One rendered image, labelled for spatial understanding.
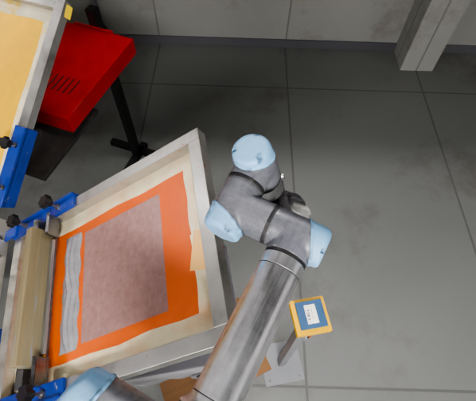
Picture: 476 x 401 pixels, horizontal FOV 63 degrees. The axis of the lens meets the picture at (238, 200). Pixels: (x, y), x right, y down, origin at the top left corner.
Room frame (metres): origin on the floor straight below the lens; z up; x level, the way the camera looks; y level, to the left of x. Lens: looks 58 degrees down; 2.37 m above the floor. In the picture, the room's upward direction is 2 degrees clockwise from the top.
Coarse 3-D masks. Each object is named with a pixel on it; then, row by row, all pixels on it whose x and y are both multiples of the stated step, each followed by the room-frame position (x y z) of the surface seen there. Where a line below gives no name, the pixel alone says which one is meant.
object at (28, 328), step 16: (32, 240) 0.50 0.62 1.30; (48, 240) 0.53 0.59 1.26; (32, 256) 0.46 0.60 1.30; (48, 256) 0.48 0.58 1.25; (32, 272) 0.41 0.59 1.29; (32, 288) 0.36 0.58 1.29; (32, 304) 0.32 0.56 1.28; (16, 320) 0.27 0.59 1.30; (32, 320) 0.28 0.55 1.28; (16, 336) 0.23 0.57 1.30; (32, 336) 0.23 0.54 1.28; (16, 352) 0.19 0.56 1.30; (32, 352) 0.19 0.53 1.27
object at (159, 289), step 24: (144, 264) 0.40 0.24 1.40; (168, 264) 0.39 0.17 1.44; (96, 288) 0.36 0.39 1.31; (120, 288) 0.35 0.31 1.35; (144, 288) 0.34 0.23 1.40; (168, 288) 0.32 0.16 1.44; (192, 288) 0.31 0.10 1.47; (96, 312) 0.30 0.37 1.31; (120, 312) 0.28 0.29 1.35; (144, 312) 0.28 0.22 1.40; (168, 312) 0.27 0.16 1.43; (192, 312) 0.26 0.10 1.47; (96, 336) 0.23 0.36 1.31; (120, 336) 0.23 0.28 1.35
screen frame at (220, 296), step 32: (160, 160) 0.69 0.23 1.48; (192, 160) 0.64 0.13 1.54; (96, 192) 0.65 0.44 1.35; (224, 256) 0.37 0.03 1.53; (224, 288) 0.29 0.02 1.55; (224, 320) 0.22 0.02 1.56; (0, 352) 0.21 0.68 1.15; (160, 352) 0.17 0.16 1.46; (192, 352) 0.16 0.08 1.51; (0, 384) 0.13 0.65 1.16
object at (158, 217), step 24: (168, 192) 0.60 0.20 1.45; (120, 216) 0.57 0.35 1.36; (144, 216) 0.54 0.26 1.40; (168, 216) 0.52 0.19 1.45; (96, 240) 0.51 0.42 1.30; (120, 240) 0.49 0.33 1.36; (144, 240) 0.47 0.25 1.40; (168, 240) 0.45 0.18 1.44; (96, 264) 0.43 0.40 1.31; (120, 264) 0.42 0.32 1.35
